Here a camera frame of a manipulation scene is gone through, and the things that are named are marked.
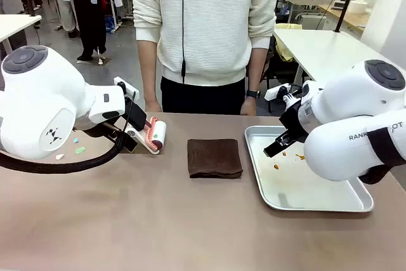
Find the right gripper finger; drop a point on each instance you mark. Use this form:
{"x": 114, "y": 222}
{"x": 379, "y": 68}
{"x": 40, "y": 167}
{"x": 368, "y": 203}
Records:
{"x": 286, "y": 136}
{"x": 272, "y": 149}

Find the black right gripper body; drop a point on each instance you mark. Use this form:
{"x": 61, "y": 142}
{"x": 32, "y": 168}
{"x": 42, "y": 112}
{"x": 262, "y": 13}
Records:
{"x": 296, "y": 120}

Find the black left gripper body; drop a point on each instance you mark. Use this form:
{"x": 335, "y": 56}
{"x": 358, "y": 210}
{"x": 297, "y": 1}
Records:
{"x": 136, "y": 115}

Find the brown towel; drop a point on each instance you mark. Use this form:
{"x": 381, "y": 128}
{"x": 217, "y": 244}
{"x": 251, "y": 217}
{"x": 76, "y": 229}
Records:
{"x": 214, "y": 158}

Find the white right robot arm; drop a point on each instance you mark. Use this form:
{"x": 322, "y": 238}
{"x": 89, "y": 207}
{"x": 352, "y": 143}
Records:
{"x": 349, "y": 99}

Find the person's right forearm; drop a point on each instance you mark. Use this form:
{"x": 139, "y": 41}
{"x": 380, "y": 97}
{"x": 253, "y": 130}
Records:
{"x": 147, "y": 71}

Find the person's left forearm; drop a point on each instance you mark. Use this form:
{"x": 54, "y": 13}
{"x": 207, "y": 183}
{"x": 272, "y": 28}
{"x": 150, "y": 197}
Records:
{"x": 257, "y": 68}

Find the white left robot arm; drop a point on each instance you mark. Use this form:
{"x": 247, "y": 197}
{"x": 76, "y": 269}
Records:
{"x": 41, "y": 93}

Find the person's right hand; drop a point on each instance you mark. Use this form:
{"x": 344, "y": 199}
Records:
{"x": 153, "y": 107}

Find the person's left hand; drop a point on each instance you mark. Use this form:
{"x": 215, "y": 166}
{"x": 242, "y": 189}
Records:
{"x": 249, "y": 107}

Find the white lint roller stand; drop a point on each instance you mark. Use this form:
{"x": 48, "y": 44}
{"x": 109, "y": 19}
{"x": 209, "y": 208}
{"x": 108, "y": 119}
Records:
{"x": 142, "y": 142}

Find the silver metal tray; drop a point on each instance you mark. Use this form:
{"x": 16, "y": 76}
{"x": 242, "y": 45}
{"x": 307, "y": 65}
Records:
{"x": 301, "y": 188}

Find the black smartwatch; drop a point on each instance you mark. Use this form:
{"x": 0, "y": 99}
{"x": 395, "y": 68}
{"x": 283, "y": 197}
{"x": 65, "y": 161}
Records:
{"x": 252, "y": 94}

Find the green paper scrap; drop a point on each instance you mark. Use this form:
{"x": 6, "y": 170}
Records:
{"x": 80, "y": 150}

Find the black trousers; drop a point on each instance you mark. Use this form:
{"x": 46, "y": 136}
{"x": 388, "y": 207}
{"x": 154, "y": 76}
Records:
{"x": 203, "y": 99}

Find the long white table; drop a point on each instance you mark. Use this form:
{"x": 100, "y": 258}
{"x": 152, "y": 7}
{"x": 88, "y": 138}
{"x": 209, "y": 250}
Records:
{"x": 317, "y": 49}

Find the white paper scrap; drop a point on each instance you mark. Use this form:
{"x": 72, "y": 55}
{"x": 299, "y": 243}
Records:
{"x": 59, "y": 156}

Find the yellow cloth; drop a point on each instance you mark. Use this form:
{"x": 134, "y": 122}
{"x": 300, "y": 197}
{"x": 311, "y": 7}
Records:
{"x": 287, "y": 30}

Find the bystander in black trousers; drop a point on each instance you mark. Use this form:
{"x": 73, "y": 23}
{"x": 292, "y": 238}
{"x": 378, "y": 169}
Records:
{"x": 90, "y": 14}

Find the wooden workbench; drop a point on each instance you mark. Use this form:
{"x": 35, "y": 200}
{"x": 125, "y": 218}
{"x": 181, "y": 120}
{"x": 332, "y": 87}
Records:
{"x": 345, "y": 17}

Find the white knit sweater torso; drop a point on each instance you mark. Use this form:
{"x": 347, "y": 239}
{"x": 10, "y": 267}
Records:
{"x": 215, "y": 30}

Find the bystander in grey trousers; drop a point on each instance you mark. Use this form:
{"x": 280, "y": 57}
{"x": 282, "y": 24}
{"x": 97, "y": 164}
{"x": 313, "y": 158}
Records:
{"x": 65, "y": 7}

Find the small white table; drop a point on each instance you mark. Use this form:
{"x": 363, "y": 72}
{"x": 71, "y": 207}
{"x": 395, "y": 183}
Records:
{"x": 16, "y": 23}

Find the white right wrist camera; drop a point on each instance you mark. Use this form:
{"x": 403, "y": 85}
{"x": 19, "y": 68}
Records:
{"x": 273, "y": 92}

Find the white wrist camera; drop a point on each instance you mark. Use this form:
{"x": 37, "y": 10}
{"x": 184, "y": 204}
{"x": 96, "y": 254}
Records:
{"x": 122, "y": 81}
{"x": 273, "y": 92}

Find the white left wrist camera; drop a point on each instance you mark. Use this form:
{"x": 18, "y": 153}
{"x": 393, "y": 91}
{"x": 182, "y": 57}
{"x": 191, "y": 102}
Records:
{"x": 122, "y": 81}

